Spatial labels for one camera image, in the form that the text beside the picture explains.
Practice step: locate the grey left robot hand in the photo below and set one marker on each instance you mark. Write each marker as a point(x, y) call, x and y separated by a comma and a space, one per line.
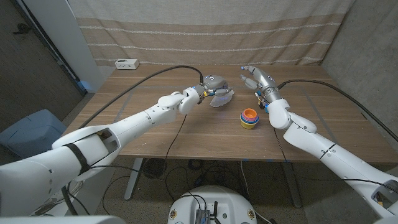
point(216, 82)

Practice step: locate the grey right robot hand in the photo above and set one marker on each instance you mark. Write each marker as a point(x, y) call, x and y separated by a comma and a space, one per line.
point(264, 82)

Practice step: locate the white paper coffee filter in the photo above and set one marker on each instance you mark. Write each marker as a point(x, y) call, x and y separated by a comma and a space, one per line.
point(222, 101)

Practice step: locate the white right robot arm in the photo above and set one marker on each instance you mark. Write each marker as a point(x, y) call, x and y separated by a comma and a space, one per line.
point(311, 140)

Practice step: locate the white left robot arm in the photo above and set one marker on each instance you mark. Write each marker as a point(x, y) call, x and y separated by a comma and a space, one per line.
point(140, 121)

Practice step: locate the orange plastic cup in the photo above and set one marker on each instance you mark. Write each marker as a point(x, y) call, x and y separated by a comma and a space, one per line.
point(250, 114)

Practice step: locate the pink plastic cup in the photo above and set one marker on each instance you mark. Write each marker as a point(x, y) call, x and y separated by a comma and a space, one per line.
point(243, 118)

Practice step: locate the blue plastic cup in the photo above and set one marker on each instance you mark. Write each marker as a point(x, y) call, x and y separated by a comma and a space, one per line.
point(242, 120)

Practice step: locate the yellow plastic cup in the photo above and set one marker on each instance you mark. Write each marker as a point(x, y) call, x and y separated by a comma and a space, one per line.
point(247, 126)

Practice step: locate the white power strip box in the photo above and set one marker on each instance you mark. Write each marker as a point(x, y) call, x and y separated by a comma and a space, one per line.
point(127, 64)

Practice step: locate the round black floor grille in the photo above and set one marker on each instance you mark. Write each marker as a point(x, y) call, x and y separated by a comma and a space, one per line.
point(154, 168)

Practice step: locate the grey table leg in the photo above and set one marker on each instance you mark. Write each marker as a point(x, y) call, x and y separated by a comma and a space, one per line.
point(292, 186)

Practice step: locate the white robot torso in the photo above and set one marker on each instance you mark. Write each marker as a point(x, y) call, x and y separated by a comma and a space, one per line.
point(224, 202)

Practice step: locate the white table leg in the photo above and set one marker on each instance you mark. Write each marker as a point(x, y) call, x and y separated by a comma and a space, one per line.
point(133, 180)

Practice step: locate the grey finned electronics box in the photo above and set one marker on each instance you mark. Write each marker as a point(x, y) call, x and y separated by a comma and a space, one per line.
point(202, 217)

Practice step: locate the blue storage bin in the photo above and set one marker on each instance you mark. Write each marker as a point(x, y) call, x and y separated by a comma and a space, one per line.
point(25, 133)

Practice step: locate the white wall pillar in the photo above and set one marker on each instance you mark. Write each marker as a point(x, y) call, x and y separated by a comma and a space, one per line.
point(71, 46)

